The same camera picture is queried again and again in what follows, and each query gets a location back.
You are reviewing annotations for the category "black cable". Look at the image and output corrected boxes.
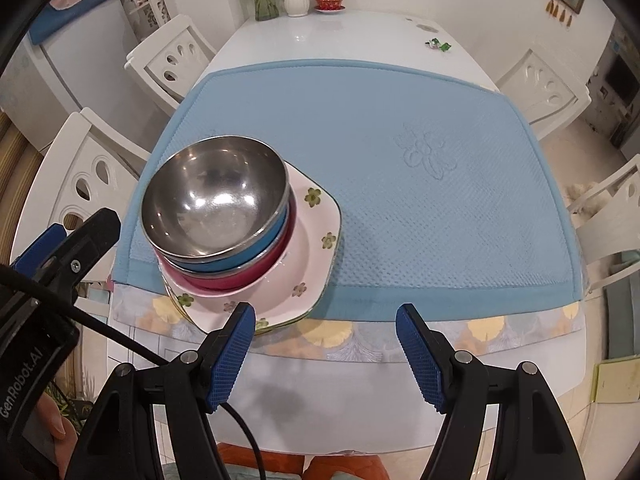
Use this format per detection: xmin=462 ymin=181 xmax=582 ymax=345
xmin=0 ymin=262 xmax=268 ymax=480

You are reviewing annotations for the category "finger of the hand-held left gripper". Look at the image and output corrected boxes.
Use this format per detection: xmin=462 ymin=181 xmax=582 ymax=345
xmin=10 ymin=224 xmax=68 ymax=273
xmin=47 ymin=207 xmax=122 ymax=306

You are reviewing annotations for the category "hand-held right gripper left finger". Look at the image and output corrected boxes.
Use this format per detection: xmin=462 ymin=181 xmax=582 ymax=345
xmin=70 ymin=301 xmax=257 ymax=480

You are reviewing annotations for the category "white decorative shelf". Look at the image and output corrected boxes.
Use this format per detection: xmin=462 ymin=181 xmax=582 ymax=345
xmin=127 ymin=0 xmax=173 ymax=31

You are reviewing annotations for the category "orange cloth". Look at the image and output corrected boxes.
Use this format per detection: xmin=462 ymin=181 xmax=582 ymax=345
xmin=215 ymin=442 xmax=441 ymax=480

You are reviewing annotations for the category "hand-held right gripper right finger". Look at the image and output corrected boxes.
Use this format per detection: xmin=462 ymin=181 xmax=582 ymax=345
xmin=395 ymin=303 xmax=586 ymax=480

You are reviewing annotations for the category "small green flower plate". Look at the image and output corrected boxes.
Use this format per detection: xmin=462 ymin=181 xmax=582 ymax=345
xmin=160 ymin=167 xmax=344 ymax=333

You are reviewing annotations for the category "white refrigerator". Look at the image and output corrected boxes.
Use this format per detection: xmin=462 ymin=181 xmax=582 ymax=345
xmin=0 ymin=5 xmax=143 ymax=161

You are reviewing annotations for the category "magenta steel bowl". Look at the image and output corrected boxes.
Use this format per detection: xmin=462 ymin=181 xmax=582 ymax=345
xmin=165 ymin=200 xmax=298 ymax=291

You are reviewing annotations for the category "white plush toy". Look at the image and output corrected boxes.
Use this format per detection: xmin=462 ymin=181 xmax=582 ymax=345
xmin=565 ymin=180 xmax=601 ymax=216

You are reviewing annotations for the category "green leafy plant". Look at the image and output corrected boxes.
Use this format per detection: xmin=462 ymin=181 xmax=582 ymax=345
xmin=47 ymin=360 xmax=101 ymax=431

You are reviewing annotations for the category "pink cartoon bowl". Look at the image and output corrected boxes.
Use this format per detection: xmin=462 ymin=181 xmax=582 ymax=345
xmin=157 ymin=255 xmax=281 ymax=300

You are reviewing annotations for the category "blue steel bowl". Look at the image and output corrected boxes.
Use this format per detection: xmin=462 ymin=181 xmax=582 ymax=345
xmin=141 ymin=135 xmax=290 ymax=273

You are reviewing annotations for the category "pale yellow board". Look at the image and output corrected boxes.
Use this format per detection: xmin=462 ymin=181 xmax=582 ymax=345
xmin=592 ymin=357 xmax=640 ymax=406

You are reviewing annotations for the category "beige ribbed panel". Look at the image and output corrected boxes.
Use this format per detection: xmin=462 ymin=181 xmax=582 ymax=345
xmin=0 ymin=110 xmax=48 ymax=241

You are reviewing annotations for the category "light blue table mat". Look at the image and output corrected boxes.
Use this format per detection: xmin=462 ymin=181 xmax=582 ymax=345
xmin=109 ymin=60 xmax=587 ymax=323

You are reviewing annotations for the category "person's left hand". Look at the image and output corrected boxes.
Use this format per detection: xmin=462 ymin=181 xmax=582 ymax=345
xmin=31 ymin=391 xmax=81 ymax=476

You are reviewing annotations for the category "white chair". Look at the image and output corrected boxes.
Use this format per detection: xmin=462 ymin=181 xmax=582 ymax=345
xmin=124 ymin=14 xmax=218 ymax=113
xmin=495 ymin=49 xmax=593 ymax=143
xmin=567 ymin=152 xmax=640 ymax=296
xmin=22 ymin=107 xmax=153 ymax=286

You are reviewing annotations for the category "dark cabinet with appliances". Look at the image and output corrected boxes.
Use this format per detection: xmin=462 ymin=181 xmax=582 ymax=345
xmin=587 ymin=22 xmax=640 ymax=161

